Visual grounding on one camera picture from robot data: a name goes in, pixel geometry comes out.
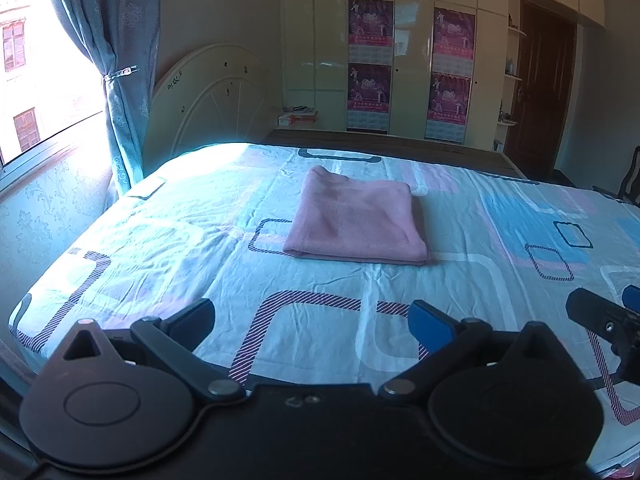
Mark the white round headboard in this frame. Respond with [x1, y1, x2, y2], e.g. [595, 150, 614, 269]
[142, 42, 273, 178]

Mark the dark wooden chair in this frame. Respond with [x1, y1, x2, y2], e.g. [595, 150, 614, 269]
[592, 146, 640, 203]

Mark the patterned bed sheet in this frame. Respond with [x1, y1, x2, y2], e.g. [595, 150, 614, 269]
[7, 142, 640, 476]

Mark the curtain clip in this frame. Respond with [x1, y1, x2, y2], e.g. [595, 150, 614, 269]
[102, 65, 139, 82]

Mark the brown wooden door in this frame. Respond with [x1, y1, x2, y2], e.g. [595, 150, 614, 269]
[510, 0, 578, 181]

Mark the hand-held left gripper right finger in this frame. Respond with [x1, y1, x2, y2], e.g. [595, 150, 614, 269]
[378, 300, 586, 405]

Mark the cream wardrobe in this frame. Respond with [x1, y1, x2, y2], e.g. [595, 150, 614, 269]
[280, 0, 608, 148]

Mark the wooden bed frame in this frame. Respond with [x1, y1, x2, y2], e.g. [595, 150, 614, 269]
[262, 129, 528, 179]

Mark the blue patterned curtain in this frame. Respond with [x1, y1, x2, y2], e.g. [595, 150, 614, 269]
[47, 0, 163, 196]

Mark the window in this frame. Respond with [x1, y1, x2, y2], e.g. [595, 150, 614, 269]
[0, 0, 108, 171]

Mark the pink wall poster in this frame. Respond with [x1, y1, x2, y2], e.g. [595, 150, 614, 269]
[426, 72, 472, 141]
[433, 7, 476, 77]
[348, 0, 394, 63]
[347, 63, 392, 133]

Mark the white corner shelf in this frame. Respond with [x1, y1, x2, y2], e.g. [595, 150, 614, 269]
[497, 25, 528, 153]

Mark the pink sweatshirt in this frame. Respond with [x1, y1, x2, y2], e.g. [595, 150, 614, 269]
[282, 165, 431, 267]

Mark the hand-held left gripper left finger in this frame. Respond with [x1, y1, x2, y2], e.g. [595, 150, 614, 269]
[37, 298, 247, 404]

